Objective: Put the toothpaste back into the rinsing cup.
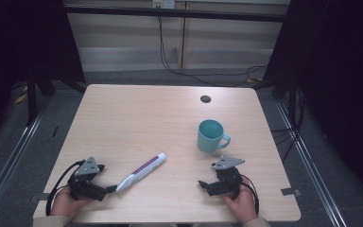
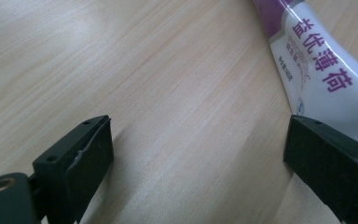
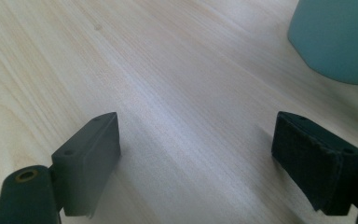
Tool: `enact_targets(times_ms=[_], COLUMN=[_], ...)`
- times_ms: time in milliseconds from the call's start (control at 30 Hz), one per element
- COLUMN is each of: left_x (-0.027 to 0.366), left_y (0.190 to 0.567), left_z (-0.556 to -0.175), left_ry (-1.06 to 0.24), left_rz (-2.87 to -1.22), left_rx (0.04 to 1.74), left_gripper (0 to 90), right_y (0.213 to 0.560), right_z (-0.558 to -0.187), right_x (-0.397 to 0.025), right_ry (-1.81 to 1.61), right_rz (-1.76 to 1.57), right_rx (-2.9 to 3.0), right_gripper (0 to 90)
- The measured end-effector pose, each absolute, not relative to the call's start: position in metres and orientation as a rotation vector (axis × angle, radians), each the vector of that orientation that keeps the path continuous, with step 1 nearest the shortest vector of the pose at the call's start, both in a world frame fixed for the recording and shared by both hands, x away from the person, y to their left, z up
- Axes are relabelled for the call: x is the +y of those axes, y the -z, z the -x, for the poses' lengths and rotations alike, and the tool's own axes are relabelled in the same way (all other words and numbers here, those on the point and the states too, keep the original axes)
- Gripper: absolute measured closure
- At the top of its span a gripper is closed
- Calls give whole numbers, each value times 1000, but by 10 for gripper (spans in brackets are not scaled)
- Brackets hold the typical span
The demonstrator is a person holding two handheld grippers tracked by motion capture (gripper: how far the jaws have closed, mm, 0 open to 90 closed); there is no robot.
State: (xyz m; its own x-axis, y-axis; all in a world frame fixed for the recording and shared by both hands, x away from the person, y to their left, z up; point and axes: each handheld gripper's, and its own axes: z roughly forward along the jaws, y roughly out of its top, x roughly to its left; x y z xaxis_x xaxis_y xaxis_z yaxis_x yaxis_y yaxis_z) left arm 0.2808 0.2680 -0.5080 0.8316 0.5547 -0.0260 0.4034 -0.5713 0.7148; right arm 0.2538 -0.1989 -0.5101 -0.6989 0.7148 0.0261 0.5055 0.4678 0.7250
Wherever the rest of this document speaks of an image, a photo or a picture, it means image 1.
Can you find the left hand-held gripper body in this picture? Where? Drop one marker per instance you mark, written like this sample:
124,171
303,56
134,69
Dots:
85,187

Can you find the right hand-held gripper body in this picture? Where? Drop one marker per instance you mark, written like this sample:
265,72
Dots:
227,184

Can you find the white purple toothpaste tube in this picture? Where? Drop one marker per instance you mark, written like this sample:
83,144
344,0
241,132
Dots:
141,171

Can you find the teal cup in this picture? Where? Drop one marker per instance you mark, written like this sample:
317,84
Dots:
209,138

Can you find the person's right hand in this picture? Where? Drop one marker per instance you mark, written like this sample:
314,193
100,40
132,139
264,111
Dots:
244,205

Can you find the person's left hand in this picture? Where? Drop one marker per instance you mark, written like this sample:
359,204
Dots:
63,203

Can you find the grey tape strip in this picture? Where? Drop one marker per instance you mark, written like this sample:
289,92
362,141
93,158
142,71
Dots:
291,191
42,197

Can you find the small black floor piece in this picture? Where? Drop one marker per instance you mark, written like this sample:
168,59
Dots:
55,131

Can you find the black stand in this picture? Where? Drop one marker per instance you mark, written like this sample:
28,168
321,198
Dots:
31,94

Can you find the black curtain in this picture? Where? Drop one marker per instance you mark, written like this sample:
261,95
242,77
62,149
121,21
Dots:
337,78
19,41

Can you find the black horizontal bar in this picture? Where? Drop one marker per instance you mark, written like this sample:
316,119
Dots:
176,13

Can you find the metal floor rail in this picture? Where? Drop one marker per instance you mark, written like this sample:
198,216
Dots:
308,160
9,162

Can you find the white wall power outlet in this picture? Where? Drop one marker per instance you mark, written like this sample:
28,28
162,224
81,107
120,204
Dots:
164,3

